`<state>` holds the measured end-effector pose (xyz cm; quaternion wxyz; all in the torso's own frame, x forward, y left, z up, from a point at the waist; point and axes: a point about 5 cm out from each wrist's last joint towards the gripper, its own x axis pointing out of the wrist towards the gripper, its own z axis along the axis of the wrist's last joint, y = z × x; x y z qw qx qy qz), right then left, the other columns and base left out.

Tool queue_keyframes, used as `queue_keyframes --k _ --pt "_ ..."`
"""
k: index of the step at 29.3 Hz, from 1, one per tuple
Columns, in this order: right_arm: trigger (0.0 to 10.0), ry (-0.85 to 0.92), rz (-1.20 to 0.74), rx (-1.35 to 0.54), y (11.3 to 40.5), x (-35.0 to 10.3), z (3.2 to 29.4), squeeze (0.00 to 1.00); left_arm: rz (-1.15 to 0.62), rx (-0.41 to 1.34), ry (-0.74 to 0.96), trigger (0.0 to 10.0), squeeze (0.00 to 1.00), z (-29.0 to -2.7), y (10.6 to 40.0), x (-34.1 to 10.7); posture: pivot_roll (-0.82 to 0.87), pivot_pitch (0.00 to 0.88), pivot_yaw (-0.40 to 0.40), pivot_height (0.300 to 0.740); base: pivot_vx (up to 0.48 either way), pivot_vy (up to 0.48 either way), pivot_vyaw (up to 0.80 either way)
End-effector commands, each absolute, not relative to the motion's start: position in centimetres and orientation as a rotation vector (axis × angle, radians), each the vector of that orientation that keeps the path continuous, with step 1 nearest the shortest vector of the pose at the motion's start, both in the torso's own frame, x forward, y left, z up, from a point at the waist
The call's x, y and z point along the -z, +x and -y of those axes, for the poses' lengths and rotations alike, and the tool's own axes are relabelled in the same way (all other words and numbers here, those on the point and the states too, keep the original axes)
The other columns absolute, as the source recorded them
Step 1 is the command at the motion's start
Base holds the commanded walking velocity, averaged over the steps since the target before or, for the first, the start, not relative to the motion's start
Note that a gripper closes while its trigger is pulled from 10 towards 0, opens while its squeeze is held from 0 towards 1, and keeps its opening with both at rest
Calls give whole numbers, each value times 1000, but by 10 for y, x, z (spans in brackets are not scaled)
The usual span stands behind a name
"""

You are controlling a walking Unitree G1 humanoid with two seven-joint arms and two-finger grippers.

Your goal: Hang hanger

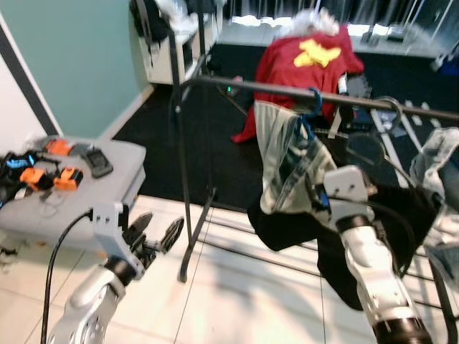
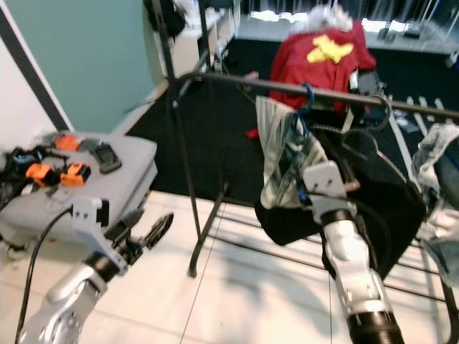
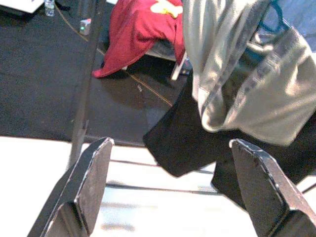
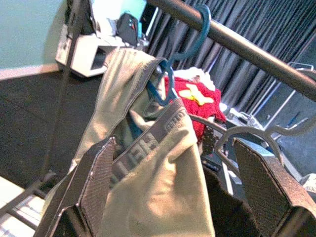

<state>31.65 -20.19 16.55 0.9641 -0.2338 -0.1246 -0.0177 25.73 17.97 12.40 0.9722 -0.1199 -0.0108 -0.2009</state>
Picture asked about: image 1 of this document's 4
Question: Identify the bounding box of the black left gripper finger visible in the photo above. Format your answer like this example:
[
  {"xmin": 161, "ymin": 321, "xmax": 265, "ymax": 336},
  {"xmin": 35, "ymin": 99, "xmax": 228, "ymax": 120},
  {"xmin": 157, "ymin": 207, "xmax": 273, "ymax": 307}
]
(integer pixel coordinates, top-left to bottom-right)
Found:
[
  {"xmin": 131, "ymin": 212, "xmax": 154, "ymax": 243},
  {"xmin": 159, "ymin": 217, "xmax": 185, "ymax": 253}
]

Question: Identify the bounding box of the dark navy garment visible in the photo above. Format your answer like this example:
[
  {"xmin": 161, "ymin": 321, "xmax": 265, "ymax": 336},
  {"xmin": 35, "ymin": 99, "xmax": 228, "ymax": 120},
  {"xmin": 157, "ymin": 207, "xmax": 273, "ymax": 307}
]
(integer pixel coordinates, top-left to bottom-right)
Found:
[{"xmin": 247, "ymin": 133, "xmax": 443, "ymax": 312}]

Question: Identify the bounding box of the grey metal clothes hanger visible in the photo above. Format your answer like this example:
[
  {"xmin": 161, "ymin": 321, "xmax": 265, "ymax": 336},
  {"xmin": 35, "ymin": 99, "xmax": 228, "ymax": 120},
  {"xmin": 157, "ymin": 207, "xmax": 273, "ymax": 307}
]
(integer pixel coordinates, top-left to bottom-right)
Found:
[{"xmin": 344, "ymin": 96, "xmax": 410, "ymax": 173}]

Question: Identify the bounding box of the blue plastic hanger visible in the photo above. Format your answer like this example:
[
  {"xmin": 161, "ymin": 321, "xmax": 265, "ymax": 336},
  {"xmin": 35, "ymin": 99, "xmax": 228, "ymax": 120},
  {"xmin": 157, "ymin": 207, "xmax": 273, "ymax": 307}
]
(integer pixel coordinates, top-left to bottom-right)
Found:
[{"xmin": 298, "ymin": 87, "xmax": 324, "ymax": 144}]

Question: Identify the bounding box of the grey padded ottoman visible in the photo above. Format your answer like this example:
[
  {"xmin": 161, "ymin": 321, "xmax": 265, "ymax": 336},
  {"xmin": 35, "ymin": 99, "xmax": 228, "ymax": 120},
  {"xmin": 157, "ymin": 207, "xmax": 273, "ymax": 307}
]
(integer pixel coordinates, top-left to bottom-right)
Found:
[{"xmin": 0, "ymin": 136, "xmax": 148, "ymax": 252}]

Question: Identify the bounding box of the black handheld device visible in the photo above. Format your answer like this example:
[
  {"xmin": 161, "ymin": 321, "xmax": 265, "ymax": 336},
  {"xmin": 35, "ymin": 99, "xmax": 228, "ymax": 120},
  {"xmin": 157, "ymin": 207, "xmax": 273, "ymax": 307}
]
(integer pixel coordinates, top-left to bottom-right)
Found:
[{"xmin": 72, "ymin": 143, "xmax": 114, "ymax": 178}]

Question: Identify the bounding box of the orange tool battery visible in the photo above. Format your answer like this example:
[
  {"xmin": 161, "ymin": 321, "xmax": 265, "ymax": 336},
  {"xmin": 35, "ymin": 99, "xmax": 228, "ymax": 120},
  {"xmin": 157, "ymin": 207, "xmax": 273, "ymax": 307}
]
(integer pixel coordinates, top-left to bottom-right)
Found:
[
  {"xmin": 44, "ymin": 138, "xmax": 72, "ymax": 156},
  {"xmin": 54, "ymin": 167, "xmax": 83, "ymax": 191},
  {"xmin": 20, "ymin": 167, "xmax": 47, "ymax": 191}
]

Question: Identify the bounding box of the black floor rug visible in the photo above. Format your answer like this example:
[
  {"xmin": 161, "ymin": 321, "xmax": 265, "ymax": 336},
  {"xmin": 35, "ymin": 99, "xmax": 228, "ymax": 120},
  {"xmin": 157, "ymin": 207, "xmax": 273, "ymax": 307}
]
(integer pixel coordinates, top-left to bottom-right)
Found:
[{"xmin": 115, "ymin": 43, "xmax": 459, "ymax": 212}]

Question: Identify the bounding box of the pale denim garment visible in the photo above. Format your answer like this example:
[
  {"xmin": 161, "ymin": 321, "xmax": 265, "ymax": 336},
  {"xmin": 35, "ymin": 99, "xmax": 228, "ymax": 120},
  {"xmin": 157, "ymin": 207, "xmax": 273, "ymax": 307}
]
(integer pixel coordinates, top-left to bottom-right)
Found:
[{"xmin": 255, "ymin": 100, "xmax": 338, "ymax": 216}]

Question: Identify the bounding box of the white garment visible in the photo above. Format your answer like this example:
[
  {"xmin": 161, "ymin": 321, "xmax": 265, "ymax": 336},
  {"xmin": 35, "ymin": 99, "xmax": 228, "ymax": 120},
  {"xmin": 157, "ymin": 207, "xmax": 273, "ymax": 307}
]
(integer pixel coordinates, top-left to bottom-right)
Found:
[{"xmin": 412, "ymin": 128, "xmax": 459, "ymax": 287}]

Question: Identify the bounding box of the white cabinet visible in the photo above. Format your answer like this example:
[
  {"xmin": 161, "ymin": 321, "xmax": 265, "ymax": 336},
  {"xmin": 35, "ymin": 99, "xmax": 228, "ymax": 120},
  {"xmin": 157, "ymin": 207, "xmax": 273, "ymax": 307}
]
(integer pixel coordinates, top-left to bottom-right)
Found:
[{"xmin": 140, "ymin": 0, "xmax": 223, "ymax": 85}]

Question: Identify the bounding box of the black metal clothes rack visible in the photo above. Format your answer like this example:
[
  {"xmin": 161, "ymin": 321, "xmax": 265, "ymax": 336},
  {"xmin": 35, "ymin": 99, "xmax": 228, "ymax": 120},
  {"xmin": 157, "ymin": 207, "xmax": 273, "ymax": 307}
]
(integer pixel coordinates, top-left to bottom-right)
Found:
[{"xmin": 166, "ymin": 0, "xmax": 459, "ymax": 316}]

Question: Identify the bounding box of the red cloth yellow print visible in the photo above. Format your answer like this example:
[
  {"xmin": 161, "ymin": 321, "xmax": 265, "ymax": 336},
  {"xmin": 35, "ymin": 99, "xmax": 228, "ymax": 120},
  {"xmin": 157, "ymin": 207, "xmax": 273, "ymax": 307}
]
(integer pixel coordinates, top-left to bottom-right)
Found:
[{"xmin": 233, "ymin": 25, "xmax": 365, "ymax": 144}]

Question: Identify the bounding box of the black bag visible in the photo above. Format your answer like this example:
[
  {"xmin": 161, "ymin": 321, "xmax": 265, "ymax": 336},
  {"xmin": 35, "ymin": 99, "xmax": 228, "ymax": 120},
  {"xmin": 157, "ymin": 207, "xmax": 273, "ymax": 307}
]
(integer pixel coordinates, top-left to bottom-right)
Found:
[{"xmin": 129, "ymin": 0, "xmax": 173, "ymax": 44}]

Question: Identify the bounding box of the white fluffy cloth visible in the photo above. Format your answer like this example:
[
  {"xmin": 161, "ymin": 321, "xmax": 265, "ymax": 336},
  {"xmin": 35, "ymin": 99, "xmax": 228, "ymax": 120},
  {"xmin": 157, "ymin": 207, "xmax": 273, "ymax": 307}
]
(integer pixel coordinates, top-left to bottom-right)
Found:
[{"xmin": 276, "ymin": 9, "xmax": 342, "ymax": 38}]

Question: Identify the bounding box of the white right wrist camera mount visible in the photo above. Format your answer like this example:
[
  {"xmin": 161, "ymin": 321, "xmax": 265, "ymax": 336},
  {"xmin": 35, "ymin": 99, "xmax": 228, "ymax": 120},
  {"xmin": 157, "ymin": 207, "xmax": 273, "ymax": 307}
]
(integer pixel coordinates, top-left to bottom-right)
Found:
[{"xmin": 323, "ymin": 166, "xmax": 374, "ymax": 223}]

